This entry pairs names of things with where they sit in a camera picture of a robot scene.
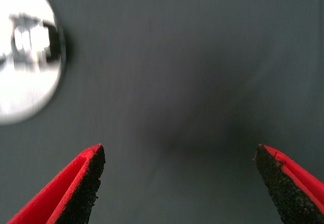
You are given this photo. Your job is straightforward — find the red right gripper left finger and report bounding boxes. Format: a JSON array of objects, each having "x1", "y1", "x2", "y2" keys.
[{"x1": 6, "y1": 143, "x2": 106, "y2": 224}]

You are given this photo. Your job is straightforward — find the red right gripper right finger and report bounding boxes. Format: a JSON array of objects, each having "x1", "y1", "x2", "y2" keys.
[{"x1": 253, "y1": 144, "x2": 324, "y2": 224}]

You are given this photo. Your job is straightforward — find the round metal carrier plate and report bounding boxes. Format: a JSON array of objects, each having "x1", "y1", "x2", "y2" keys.
[{"x1": 0, "y1": 0, "x2": 67, "y2": 125}]

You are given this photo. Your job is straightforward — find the dark grey table cloth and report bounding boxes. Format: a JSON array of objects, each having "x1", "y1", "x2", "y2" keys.
[{"x1": 0, "y1": 0, "x2": 324, "y2": 224}]

